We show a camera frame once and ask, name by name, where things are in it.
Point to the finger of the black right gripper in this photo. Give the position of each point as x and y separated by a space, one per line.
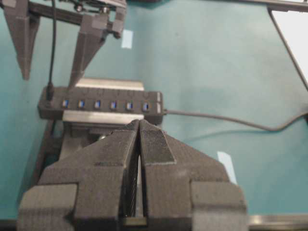
92 35
23 27

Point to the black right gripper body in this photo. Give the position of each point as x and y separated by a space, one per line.
79 6

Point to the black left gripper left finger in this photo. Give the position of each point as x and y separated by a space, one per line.
84 191

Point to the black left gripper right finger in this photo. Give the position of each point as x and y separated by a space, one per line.
185 189

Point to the black multiport USB hub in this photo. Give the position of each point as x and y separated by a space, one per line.
139 104

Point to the blue tape strip right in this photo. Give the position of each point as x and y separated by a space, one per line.
127 39

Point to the blue tape strip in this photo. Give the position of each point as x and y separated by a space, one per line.
226 160
127 39

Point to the blue tape strip bottom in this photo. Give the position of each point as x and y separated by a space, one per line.
226 160

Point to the black bench vise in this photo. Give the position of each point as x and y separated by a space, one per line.
77 130

